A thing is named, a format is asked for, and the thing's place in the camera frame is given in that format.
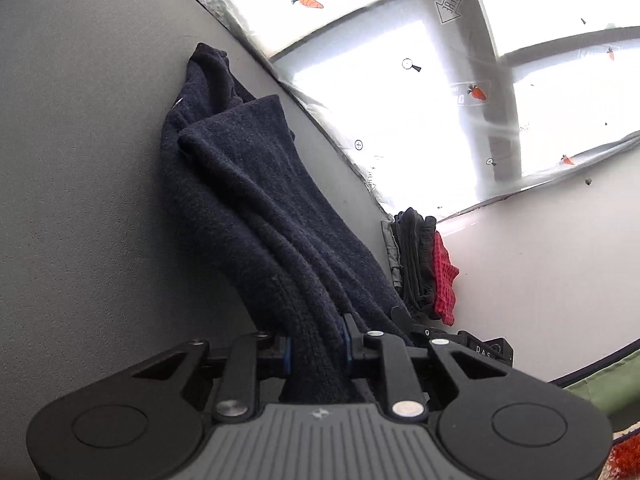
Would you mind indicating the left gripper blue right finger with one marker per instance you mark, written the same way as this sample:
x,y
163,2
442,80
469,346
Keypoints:
x,y
383,360

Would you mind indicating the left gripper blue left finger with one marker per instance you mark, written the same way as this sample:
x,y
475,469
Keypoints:
x,y
251,359

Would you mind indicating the navy blue knit sweater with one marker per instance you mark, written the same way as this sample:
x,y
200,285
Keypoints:
x,y
244,202

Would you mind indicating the red striped folded garment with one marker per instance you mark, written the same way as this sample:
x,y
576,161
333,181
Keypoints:
x,y
445,274

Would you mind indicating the grey folded garment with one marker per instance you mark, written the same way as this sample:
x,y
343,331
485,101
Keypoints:
x,y
393,254

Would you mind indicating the black folded garment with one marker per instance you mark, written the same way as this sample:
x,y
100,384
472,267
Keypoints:
x,y
415,238

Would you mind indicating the green fabric object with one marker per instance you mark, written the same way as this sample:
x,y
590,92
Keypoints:
x,y
611,383

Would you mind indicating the orange red rug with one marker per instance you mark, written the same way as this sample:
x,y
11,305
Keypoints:
x,y
624,460

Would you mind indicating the white printed curtain sheet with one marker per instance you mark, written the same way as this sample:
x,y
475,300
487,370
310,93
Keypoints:
x,y
445,105

